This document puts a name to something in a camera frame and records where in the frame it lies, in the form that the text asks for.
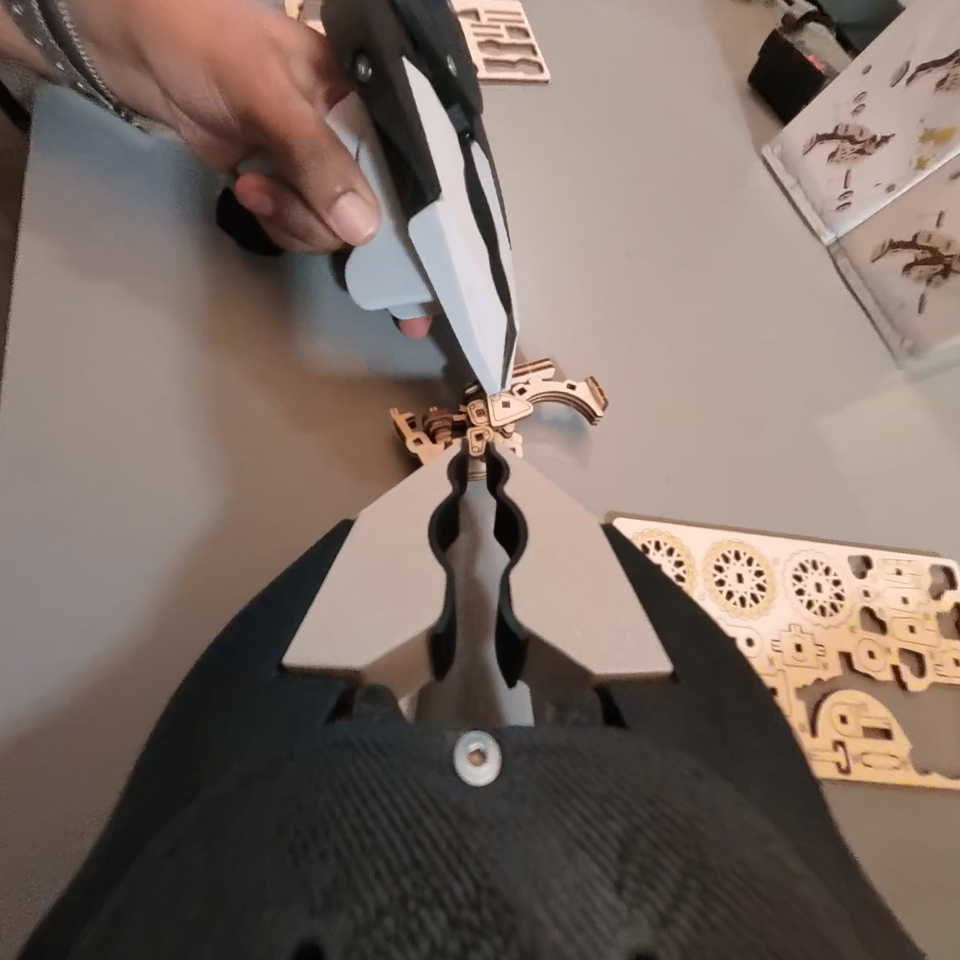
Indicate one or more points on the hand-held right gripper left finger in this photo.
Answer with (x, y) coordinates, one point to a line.
(352, 600)

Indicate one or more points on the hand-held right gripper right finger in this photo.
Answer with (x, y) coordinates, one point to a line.
(585, 600)

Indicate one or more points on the puzzle instruction booklet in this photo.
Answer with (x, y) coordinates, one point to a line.
(885, 135)

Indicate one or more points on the small black box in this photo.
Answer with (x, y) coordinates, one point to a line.
(787, 75)

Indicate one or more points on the wooden gear parts sheet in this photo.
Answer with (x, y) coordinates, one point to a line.
(825, 637)

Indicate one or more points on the wooden puzzle model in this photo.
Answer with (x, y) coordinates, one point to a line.
(555, 394)

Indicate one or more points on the person's left hand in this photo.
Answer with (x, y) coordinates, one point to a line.
(225, 82)

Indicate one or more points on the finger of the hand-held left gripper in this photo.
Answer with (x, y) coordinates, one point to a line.
(457, 285)
(495, 202)

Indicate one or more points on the silver mesh wristwatch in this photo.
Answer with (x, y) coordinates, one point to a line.
(82, 60)

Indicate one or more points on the partly emptied wooden parts sheet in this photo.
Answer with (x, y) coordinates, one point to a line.
(510, 45)

